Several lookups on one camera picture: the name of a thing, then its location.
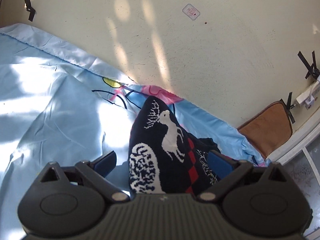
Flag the white power strip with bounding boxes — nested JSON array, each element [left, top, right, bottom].
[[294, 77, 320, 110]]

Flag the black tape piece on wall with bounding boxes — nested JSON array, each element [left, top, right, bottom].
[[24, 0, 36, 22]]

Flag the navy red reindeer sweater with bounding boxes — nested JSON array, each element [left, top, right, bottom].
[[129, 96, 221, 195]]

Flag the light blue cartoon bedsheet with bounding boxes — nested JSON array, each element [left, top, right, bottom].
[[1, 24, 266, 239]]

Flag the white window frame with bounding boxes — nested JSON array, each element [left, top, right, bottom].
[[268, 116, 319, 239]]

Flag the black tape strips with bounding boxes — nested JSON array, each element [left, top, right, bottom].
[[280, 50, 319, 125]]

